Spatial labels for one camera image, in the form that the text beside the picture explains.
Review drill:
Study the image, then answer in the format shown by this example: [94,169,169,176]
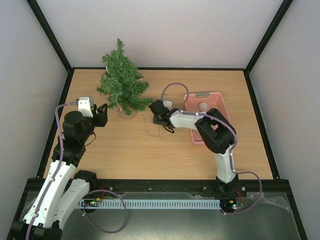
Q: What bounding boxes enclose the clear string lights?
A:
[97,65,153,119]

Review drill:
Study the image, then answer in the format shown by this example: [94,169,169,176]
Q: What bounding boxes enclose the small green christmas tree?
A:
[96,38,152,116]

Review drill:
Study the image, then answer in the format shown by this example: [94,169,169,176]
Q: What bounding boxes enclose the pink plastic basket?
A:
[183,91,231,146]

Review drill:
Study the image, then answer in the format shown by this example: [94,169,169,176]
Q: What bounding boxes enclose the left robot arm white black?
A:
[10,99,108,240]

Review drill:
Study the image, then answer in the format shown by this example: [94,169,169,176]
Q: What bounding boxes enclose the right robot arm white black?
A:
[148,99,239,196]

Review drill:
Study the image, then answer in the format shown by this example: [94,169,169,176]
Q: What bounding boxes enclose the white ball ornament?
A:
[198,102,209,112]

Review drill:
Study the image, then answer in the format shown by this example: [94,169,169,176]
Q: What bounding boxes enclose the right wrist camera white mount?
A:
[162,100,173,110]

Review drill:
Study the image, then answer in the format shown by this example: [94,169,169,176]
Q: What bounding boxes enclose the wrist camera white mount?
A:
[77,96,94,118]
[162,100,173,110]

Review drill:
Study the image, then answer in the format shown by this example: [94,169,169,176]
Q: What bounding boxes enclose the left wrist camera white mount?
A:
[77,96,94,118]

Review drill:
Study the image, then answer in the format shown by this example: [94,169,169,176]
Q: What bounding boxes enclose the purple floor cable loop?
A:
[81,188,128,234]

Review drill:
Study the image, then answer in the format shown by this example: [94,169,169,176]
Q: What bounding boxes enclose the light blue cable duct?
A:
[77,199,221,210]

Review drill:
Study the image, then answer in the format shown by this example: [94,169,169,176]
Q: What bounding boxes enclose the black aluminium rail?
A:
[22,178,293,199]

